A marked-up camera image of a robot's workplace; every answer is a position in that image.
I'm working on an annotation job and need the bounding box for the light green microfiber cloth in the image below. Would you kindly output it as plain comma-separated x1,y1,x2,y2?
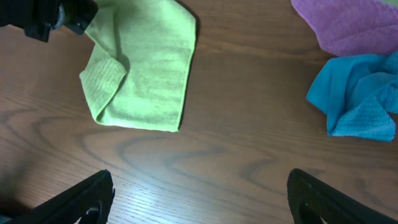
80,0,196,132

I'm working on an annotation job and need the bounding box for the blue microfiber cloth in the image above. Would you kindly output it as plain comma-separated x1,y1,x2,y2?
306,53,397,141

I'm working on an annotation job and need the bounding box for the purple microfiber cloth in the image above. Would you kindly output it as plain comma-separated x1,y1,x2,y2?
291,0,397,56

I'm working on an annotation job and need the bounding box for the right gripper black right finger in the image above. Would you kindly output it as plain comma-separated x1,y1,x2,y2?
287,169,397,224

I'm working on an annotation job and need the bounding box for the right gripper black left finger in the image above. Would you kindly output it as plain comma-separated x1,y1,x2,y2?
6,170,115,224

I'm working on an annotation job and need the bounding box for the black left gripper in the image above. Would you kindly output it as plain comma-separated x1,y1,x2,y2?
1,0,98,42

